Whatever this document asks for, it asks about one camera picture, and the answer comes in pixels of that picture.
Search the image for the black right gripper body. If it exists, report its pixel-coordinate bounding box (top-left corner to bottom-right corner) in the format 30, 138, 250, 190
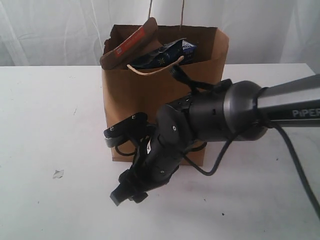
118, 134, 185, 203

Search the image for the brown paper shopping bag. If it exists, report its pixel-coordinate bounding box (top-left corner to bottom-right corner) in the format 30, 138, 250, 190
99, 0, 230, 167

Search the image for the spaghetti package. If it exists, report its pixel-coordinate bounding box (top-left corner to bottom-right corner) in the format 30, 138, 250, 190
129, 38, 185, 70

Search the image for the blue white milk carton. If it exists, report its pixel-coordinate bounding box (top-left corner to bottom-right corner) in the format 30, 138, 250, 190
180, 40, 197, 65

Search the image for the brown coffee pouch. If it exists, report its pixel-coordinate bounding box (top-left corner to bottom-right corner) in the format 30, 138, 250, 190
100, 17, 162, 70

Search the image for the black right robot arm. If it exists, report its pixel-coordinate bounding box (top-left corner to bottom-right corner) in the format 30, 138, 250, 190
104, 75, 320, 205

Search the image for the small torn plastic scrap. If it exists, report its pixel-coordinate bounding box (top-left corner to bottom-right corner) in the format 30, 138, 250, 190
52, 169, 64, 179

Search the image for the white backdrop curtain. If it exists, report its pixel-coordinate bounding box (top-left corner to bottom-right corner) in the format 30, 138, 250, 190
0, 0, 320, 72

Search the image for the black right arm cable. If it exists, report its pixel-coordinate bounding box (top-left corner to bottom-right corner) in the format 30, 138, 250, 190
168, 64, 320, 240

